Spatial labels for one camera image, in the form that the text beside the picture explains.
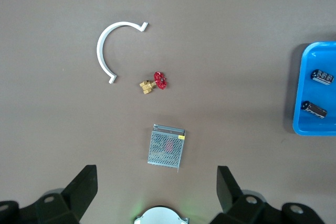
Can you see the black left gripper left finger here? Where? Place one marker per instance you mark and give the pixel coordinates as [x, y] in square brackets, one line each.
[78, 195]

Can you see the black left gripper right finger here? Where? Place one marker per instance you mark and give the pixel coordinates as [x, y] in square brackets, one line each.
[231, 203]

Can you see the white curved pipe clamp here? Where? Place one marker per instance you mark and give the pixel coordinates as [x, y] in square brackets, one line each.
[99, 51]

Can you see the metal mesh power supply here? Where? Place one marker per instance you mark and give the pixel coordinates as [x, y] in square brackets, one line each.
[165, 148]

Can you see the blue plastic tray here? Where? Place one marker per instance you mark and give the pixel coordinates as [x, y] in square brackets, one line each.
[304, 124]

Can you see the brass valve red handwheel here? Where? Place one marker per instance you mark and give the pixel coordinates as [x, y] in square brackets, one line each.
[160, 79]

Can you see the dark brown electrolytic capacitor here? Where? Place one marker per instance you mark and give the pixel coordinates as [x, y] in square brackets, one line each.
[315, 109]

